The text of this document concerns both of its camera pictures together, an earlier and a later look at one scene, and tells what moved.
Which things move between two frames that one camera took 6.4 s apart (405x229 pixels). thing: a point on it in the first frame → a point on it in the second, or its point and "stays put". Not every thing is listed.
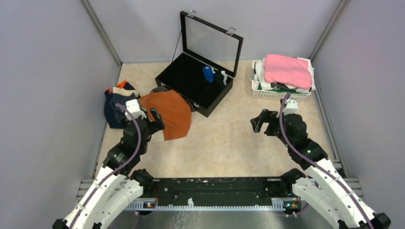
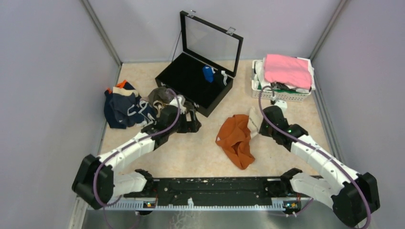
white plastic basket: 273,95 stays put
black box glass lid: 204,73 stays put
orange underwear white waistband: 175,112 → 234,138
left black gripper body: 153,126 → 183,126
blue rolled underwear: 208,73 stays put
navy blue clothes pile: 114,116 stays put
